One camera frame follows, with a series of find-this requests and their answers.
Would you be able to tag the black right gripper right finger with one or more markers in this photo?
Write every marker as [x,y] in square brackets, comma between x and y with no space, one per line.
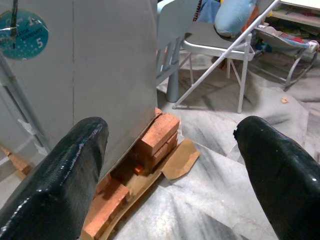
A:
[282,175]

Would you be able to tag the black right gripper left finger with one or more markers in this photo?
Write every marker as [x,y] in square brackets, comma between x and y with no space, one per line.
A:
[57,180]

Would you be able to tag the grey fridge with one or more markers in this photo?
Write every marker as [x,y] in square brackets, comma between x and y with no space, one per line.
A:
[110,65]

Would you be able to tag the red clay brick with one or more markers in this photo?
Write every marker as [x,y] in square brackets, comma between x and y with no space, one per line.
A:
[105,210]
[160,130]
[17,163]
[162,153]

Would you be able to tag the small orange scrap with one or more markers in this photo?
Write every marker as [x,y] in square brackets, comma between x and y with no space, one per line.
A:
[284,100]

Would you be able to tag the brown cardboard sheet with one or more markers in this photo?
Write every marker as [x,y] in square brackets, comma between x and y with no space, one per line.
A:
[180,160]

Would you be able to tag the baby bouncer with printed fabric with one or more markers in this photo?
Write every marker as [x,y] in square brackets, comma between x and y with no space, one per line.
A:
[282,40]

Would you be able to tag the round teal warranty sticker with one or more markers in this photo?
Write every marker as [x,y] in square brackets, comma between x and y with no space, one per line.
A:
[25,37]

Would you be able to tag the wooden shelf with books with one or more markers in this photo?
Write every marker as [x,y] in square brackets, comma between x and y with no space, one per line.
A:
[297,15]

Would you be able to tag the light blue pillow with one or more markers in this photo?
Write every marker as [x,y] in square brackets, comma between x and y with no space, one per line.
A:
[232,17]

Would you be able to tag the light blue plastic child chair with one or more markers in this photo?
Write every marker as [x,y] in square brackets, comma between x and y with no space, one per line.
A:
[172,37]

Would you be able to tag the blue cloth with striped edge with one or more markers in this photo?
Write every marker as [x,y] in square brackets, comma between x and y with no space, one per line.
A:
[207,10]

